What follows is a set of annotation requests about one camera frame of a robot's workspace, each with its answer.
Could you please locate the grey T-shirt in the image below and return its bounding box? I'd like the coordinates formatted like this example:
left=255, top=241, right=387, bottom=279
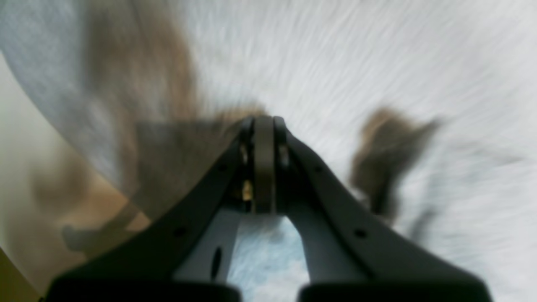
left=1, top=0, right=536, bottom=302

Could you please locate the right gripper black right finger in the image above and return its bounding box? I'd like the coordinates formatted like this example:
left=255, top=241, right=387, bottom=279
left=264, top=117, right=491, bottom=302

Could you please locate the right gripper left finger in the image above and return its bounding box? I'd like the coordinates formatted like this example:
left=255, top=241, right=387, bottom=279
left=45, top=116, right=266, bottom=302

